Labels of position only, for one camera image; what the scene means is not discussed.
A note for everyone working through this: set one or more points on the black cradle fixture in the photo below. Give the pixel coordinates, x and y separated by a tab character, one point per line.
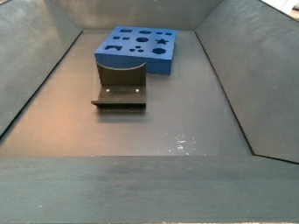
121	86

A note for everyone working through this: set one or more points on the blue foam shape block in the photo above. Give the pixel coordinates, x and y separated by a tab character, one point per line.
130	46

